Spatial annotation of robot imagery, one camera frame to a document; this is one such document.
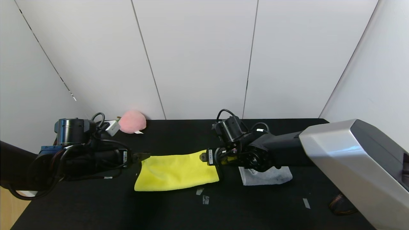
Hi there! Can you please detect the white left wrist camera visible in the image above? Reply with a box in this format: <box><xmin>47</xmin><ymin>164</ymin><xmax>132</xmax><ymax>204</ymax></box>
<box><xmin>105</xmin><ymin>120</ymin><xmax>121</xmax><ymax>136</ymax></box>

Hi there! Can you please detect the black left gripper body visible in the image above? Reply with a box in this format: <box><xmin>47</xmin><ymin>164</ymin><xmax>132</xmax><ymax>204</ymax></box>
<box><xmin>103</xmin><ymin>149</ymin><xmax>133</xmax><ymax>169</ymax></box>

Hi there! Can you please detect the dark brown cable loop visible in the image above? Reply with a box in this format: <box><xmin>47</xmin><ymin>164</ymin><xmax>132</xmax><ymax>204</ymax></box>
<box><xmin>328</xmin><ymin>193</ymin><xmax>357</xmax><ymax>216</ymax></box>

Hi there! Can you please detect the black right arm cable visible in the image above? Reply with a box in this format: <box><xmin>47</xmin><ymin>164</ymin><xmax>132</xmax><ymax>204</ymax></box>
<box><xmin>217</xmin><ymin>109</ymin><xmax>236</xmax><ymax>123</ymax></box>

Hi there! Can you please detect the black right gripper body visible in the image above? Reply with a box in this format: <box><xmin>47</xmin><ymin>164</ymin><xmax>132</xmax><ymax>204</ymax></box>
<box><xmin>206</xmin><ymin>148</ymin><xmax>222</xmax><ymax>166</ymax></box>

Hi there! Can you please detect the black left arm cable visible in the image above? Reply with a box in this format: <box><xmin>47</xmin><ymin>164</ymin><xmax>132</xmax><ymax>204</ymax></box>
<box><xmin>96</xmin><ymin>139</ymin><xmax>132</xmax><ymax>170</ymax></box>

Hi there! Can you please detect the grey towel with orange marks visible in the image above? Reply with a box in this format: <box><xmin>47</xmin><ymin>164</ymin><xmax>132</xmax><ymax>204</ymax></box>
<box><xmin>238</xmin><ymin>165</ymin><xmax>293</xmax><ymax>186</ymax></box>

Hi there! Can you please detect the yellow towel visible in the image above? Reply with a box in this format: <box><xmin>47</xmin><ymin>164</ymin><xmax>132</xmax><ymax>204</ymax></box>
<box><xmin>134</xmin><ymin>149</ymin><xmax>220</xmax><ymax>192</ymax></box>

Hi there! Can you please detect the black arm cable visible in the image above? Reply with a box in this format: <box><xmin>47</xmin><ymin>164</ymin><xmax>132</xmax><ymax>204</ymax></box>
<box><xmin>217</xmin><ymin>109</ymin><xmax>236</xmax><ymax>123</ymax></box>
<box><xmin>96</xmin><ymin>139</ymin><xmax>132</xmax><ymax>170</ymax></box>

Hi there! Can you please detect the pink plush peach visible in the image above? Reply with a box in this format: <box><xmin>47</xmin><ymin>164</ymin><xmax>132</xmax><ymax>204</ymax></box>
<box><xmin>117</xmin><ymin>110</ymin><xmax>147</xmax><ymax>134</ymax></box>

